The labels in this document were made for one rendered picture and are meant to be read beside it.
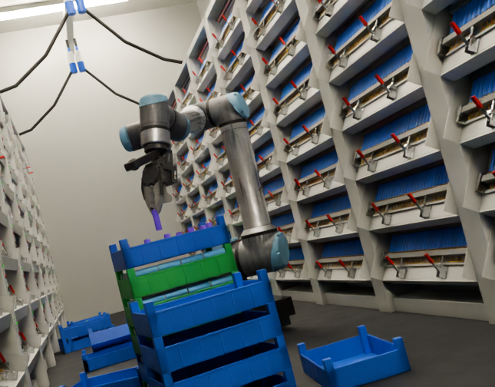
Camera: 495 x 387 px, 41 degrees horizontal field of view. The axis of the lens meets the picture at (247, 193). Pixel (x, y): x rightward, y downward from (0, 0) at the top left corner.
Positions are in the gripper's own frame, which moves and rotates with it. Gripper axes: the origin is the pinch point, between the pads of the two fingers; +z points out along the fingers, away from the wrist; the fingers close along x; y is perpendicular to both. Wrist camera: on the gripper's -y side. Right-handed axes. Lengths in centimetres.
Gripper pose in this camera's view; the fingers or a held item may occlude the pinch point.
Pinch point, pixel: (153, 210)
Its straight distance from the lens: 197.2
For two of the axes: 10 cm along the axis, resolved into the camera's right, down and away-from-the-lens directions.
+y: 6.5, 1.4, 7.4
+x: -7.5, 2.3, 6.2
